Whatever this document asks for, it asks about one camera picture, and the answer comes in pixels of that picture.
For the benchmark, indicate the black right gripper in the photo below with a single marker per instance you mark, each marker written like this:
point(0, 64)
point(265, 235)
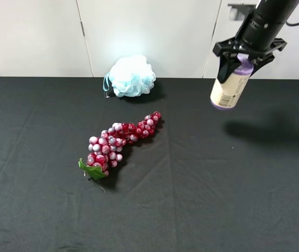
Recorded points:
point(228, 51)

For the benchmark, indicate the purple roll with paper label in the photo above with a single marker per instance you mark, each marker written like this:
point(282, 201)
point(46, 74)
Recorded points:
point(225, 95)

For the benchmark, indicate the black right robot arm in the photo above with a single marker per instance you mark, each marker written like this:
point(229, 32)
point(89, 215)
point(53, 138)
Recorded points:
point(256, 37)

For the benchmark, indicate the light blue bath loofah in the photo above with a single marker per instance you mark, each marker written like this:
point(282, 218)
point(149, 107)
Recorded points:
point(130, 76)

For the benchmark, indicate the black tablecloth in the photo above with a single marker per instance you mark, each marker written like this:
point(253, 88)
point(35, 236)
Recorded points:
point(207, 180)

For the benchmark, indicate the red artificial grape bunch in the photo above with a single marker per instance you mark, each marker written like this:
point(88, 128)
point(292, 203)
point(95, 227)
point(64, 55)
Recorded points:
point(105, 151)

